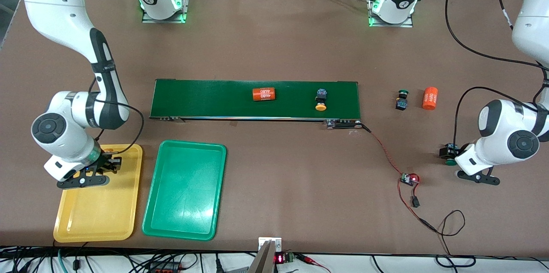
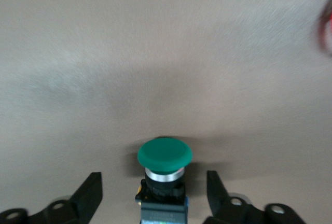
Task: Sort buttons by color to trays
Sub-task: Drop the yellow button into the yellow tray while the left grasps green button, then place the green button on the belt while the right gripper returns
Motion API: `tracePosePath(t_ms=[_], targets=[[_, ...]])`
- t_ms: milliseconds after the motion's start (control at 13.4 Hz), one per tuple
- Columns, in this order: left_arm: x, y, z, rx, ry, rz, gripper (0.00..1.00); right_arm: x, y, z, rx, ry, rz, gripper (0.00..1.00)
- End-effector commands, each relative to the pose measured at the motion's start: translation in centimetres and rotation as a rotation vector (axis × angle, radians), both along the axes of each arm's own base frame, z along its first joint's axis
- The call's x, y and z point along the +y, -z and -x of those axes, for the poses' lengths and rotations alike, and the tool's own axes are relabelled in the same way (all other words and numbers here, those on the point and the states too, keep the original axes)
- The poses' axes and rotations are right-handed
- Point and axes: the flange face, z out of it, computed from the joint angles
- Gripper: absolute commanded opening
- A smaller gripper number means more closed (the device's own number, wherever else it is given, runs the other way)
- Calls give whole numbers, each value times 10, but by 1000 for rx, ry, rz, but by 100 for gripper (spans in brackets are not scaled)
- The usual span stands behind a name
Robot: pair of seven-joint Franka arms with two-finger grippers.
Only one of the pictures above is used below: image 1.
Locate yellow plastic tray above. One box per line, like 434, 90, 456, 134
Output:
53, 143, 143, 243

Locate red black power wire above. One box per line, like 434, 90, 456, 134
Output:
398, 183, 438, 234

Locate thin black looped cable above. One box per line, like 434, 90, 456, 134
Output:
429, 209, 477, 268

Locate orange cylinder with white print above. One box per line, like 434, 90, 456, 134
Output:
422, 87, 439, 111
252, 87, 276, 102

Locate green plastic tray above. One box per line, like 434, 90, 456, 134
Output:
142, 140, 227, 242

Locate grey metal stand bar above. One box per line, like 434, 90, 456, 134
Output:
248, 241, 276, 273

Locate red clip leads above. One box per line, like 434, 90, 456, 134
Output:
296, 254, 332, 273

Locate silver metal mounting bracket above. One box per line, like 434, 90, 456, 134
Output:
258, 237, 282, 251

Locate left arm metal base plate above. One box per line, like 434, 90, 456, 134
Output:
368, 0, 414, 28

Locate long black gripper cable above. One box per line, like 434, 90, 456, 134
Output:
445, 0, 549, 149
88, 78, 145, 155

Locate black box with orange parts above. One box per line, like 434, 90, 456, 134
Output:
148, 261, 181, 273

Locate red black motor wire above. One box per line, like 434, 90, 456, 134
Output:
360, 123, 407, 177

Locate small motor controller board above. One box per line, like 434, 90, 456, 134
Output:
400, 172, 420, 187

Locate green mushroom push button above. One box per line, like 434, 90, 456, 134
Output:
395, 89, 409, 111
444, 143, 459, 166

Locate green conveyor belt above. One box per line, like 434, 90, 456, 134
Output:
149, 79, 363, 130

